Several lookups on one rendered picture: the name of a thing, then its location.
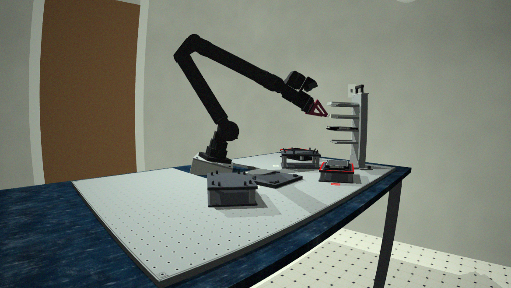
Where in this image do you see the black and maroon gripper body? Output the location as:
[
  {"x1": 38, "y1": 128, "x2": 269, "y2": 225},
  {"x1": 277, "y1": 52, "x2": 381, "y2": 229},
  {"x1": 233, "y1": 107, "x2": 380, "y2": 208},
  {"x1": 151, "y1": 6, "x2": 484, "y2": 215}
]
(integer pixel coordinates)
[{"x1": 292, "y1": 92, "x2": 314, "y2": 113}]

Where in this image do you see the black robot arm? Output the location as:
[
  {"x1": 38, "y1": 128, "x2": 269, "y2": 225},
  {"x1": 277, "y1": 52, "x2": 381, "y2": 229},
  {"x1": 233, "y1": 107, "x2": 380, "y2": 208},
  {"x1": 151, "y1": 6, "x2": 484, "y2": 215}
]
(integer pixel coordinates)
[{"x1": 173, "y1": 34, "x2": 318, "y2": 164}]

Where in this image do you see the grey shelf rack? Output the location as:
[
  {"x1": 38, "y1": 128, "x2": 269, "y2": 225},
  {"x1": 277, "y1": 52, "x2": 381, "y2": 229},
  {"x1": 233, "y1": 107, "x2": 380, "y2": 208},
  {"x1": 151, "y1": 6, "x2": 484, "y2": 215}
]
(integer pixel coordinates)
[{"x1": 330, "y1": 94, "x2": 368, "y2": 169}]

